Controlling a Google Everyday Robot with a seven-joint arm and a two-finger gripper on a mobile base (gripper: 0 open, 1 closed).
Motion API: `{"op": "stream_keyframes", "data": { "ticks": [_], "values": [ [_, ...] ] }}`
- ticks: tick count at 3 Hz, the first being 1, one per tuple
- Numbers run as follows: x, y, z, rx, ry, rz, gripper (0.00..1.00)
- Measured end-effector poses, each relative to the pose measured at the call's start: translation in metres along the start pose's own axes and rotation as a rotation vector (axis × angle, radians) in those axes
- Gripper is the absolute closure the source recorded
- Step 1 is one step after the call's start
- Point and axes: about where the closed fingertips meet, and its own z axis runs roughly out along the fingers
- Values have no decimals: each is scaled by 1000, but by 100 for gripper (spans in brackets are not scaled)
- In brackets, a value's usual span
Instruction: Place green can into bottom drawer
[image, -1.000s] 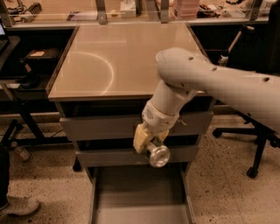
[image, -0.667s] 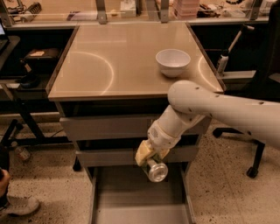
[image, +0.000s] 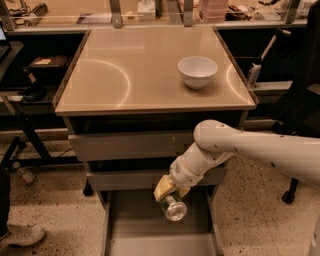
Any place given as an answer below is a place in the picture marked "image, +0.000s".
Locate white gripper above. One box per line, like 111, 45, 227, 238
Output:
154, 156, 203, 202

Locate green soda can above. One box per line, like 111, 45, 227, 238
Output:
160, 195, 187, 222

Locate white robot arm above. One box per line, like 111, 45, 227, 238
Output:
154, 120, 320, 221

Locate middle grey drawer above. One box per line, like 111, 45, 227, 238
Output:
87, 166, 227, 192

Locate grey drawer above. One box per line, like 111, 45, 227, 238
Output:
87, 166, 227, 192
69, 130, 193, 161
102, 188, 224, 256

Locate top grey drawer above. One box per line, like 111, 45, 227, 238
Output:
69, 130, 193, 161

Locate bottom grey drawer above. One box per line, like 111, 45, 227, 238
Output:
102, 188, 224, 256

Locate grey drawer cabinet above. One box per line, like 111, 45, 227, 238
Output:
51, 25, 259, 256

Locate white bowl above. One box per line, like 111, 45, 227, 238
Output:
178, 56, 218, 89

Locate white handheld tool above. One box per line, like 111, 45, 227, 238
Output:
247, 28, 291, 88

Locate black office chair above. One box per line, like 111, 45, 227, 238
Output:
272, 1, 320, 204

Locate plastic water bottle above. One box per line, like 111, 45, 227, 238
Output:
13, 162, 35, 185

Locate white sneaker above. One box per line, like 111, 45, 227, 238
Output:
0, 224, 45, 247

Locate black box with label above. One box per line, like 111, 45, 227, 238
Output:
27, 55, 70, 79

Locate pink stacked boxes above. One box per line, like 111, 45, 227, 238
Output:
198, 0, 228, 23

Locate black side desk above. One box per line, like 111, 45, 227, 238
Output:
0, 40, 81, 169

